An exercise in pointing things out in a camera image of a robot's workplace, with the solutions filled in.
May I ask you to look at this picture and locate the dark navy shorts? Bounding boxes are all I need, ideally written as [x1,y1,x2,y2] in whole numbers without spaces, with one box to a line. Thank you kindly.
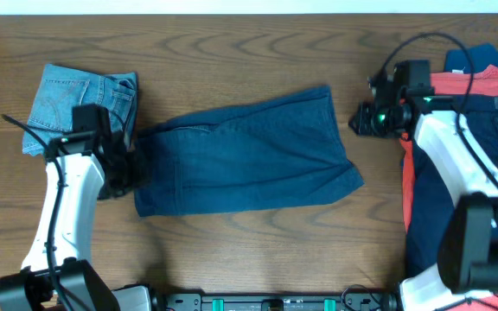
[134,86,364,217]

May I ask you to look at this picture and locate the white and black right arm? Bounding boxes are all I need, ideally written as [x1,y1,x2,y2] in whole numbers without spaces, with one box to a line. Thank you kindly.
[349,63,498,310]

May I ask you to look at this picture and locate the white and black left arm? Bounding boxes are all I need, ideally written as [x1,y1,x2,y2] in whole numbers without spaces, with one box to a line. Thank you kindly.
[0,130,156,310]

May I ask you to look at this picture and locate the folded light blue denim shorts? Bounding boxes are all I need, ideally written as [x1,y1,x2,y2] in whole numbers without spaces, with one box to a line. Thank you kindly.
[22,64,137,156]

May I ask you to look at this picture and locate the navy shorts in pile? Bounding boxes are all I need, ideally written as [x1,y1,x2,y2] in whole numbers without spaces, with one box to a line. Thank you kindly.
[404,95,498,277]

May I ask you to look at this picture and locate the teal blue garment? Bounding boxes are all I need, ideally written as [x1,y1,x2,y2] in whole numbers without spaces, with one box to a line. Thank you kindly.
[444,43,498,73]

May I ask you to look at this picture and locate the red garment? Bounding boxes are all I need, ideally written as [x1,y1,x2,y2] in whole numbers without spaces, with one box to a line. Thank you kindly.
[401,65,498,310]

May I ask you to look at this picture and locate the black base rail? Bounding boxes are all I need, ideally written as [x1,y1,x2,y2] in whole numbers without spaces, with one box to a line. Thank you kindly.
[150,284,402,311]

